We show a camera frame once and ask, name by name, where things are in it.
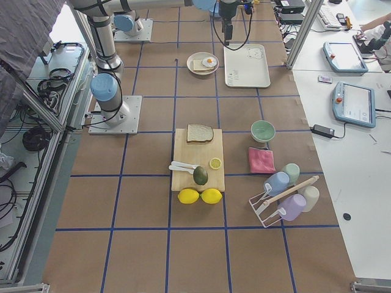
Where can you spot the black power adapter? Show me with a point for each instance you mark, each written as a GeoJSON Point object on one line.
{"type": "Point", "coordinates": [322, 131]}

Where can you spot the white keyboard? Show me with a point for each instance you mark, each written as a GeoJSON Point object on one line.
{"type": "Point", "coordinates": [328, 20]}

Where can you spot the white plastic knife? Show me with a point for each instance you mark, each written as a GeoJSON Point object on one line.
{"type": "Point", "coordinates": [181, 166]}

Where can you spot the blue cup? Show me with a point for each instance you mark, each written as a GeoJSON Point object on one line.
{"type": "Point", "coordinates": [276, 184]}

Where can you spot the yellow lemon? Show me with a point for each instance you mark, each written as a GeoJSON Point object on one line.
{"type": "Point", "coordinates": [211, 196]}
{"type": "Point", "coordinates": [188, 196]}

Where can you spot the white wire cup rack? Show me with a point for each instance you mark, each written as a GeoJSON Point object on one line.
{"type": "Point", "coordinates": [265, 207]}

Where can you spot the white round plate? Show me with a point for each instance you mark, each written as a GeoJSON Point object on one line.
{"type": "Point", "coordinates": [200, 55]}

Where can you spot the half lemon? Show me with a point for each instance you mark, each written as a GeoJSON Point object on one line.
{"type": "Point", "coordinates": [215, 163]}

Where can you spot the near teach pendant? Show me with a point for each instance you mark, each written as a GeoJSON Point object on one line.
{"type": "Point", "coordinates": [354, 104]}

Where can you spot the far teach pendant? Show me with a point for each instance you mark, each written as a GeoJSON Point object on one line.
{"type": "Point", "coordinates": [344, 58]}

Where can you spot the white rectangular tray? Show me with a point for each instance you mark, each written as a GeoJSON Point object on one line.
{"type": "Point", "coordinates": [246, 67]}

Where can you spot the wooden cutting board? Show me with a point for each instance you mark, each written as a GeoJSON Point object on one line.
{"type": "Point", "coordinates": [198, 154]}

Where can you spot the purple cup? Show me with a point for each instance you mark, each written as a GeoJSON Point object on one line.
{"type": "Point", "coordinates": [291, 207]}

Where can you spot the bread slice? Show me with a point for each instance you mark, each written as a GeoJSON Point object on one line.
{"type": "Point", "coordinates": [198, 67]}
{"type": "Point", "coordinates": [199, 133]}

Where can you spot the right yellow lemon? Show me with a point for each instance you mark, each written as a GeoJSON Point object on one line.
{"type": "Point", "coordinates": [211, 196]}

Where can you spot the fried egg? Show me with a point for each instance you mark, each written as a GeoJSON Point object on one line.
{"type": "Point", "coordinates": [209, 62]}

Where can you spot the small card packet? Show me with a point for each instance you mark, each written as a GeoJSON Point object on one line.
{"type": "Point", "coordinates": [325, 79]}

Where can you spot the green cup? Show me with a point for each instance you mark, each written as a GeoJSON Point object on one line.
{"type": "Point", "coordinates": [293, 172]}

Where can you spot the teach pendant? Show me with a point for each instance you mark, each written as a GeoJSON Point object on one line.
{"type": "Point", "coordinates": [344, 58]}
{"type": "Point", "coordinates": [354, 104]}

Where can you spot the green avocado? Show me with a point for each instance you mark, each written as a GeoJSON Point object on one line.
{"type": "Point", "coordinates": [200, 176]}

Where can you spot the green bowl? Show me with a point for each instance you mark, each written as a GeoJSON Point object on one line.
{"type": "Point", "coordinates": [262, 131]}

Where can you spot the beige cup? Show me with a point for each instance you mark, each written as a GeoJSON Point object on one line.
{"type": "Point", "coordinates": [311, 195]}

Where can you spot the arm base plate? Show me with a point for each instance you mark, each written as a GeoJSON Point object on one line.
{"type": "Point", "coordinates": [125, 121]}
{"type": "Point", "coordinates": [137, 30]}

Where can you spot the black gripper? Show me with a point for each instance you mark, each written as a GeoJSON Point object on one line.
{"type": "Point", "coordinates": [228, 10]}

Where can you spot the left yellow lemon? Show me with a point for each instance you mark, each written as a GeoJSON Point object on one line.
{"type": "Point", "coordinates": [188, 196]}

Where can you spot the pink cloth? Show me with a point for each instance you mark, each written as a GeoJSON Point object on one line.
{"type": "Point", "coordinates": [261, 161]}

